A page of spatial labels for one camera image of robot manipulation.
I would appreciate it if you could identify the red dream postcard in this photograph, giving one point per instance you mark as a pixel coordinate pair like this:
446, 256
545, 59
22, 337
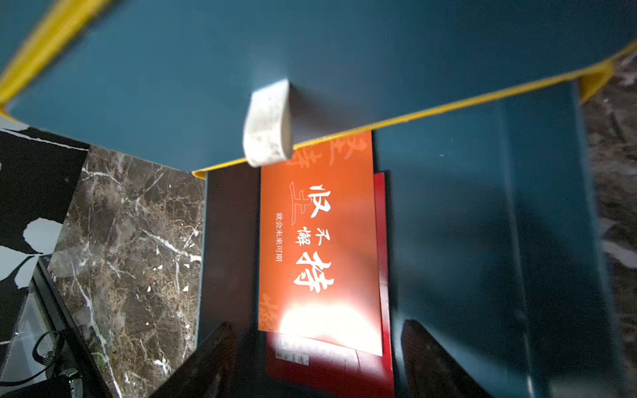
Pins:
342, 372

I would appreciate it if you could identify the yellow teal drawer cabinet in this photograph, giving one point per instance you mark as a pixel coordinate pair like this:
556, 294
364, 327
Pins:
170, 82

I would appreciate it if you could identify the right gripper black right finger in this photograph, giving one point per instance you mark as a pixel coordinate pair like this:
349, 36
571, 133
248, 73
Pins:
430, 370

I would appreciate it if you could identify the orange postcard with calligraphy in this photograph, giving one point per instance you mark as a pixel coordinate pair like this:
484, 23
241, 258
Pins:
318, 267

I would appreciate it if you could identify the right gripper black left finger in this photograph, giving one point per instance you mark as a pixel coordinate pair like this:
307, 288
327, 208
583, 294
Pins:
208, 372

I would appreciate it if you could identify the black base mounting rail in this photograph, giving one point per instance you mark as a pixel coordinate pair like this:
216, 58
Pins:
75, 358

